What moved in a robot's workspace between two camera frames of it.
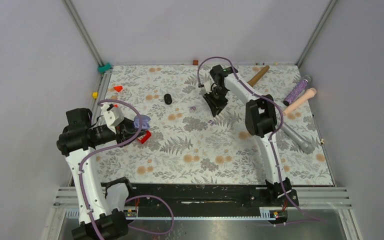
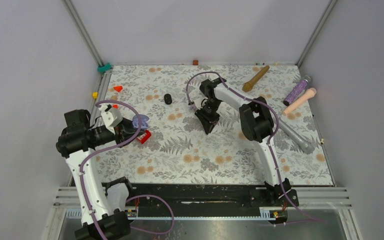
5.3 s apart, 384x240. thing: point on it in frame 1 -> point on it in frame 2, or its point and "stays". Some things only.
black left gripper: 125,130 stays
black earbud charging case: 168,99 stays
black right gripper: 216,107 -> 208,122
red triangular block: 118,88 stays
